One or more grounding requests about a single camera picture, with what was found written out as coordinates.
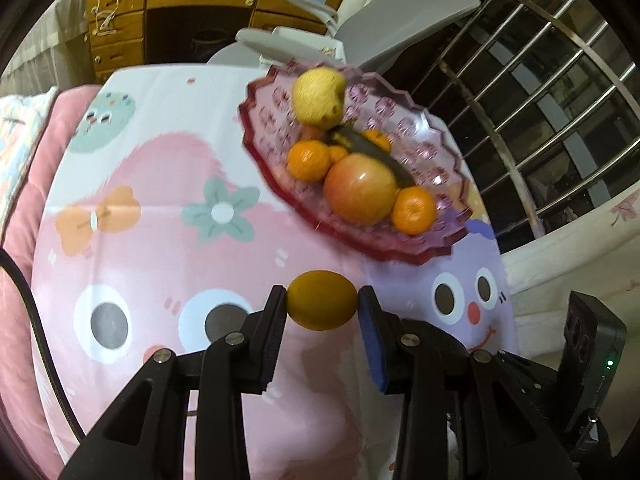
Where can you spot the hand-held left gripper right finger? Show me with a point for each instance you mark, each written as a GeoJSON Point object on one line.
{"type": "Point", "coordinates": [372, 345]}

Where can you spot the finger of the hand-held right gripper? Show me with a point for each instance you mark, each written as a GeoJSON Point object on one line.
{"type": "Point", "coordinates": [530, 385]}

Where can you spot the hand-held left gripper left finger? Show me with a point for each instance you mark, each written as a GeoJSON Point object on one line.
{"type": "Point", "coordinates": [272, 345]}

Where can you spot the yellowish tangerine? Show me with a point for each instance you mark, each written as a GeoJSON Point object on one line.
{"type": "Point", "coordinates": [322, 306]}

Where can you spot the large orange grapefruit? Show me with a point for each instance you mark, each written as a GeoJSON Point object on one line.
{"type": "Point", "coordinates": [360, 187]}

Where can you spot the pink glass fruit bowl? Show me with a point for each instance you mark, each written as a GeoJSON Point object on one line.
{"type": "Point", "coordinates": [430, 160]}

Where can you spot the small orange kumquat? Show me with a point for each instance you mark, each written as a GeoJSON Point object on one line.
{"type": "Point", "coordinates": [337, 153]}

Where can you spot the large yellow citrus fruit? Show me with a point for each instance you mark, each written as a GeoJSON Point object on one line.
{"type": "Point", "coordinates": [318, 95]}

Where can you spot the white printed bedsheet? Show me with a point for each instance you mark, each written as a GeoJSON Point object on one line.
{"type": "Point", "coordinates": [575, 245]}

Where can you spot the cartoon printed tablecloth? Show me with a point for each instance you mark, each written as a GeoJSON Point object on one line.
{"type": "Point", "coordinates": [150, 270]}

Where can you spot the dark overripe banana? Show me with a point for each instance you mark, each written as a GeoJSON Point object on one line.
{"type": "Point", "coordinates": [370, 152]}

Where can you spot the metal window grille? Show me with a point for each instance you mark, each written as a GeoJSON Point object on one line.
{"type": "Point", "coordinates": [550, 125]}

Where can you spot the pink cushion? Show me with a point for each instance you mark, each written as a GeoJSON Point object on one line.
{"type": "Point", "coordinates": [30, 160]}

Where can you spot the grey chair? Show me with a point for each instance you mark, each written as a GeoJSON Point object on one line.
{"type": "Point", "coordinates": [390, 15]}

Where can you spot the floral quilt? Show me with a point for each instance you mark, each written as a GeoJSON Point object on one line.
{"type": "Point", "coordinates": [15, 125]}

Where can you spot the wooden desk with drawers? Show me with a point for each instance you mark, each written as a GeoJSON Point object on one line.
{"type": "Point", "coordinates": [175, 5]}

